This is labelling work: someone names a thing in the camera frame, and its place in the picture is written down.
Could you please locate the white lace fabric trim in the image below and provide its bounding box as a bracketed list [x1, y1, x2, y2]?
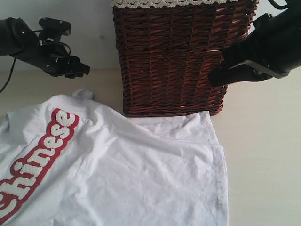
[110, 0, 228, 9]

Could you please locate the white t-shirt red lettering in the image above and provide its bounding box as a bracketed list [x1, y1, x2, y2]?
[0, 90, 229, 226]

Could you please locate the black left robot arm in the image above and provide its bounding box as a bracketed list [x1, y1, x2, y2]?
[0, 17, 90, 79]

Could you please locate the dark brown wicker basket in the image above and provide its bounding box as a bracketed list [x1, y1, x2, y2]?
[112, 0, 258, 117]

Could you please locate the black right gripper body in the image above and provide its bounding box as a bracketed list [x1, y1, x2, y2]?
[208, 0, 301, 87]

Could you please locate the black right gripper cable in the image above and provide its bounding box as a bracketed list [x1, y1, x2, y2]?
[268, 0, 289, 10]

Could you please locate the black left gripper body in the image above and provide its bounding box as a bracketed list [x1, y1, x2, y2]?
[14, 29, 90, 79]

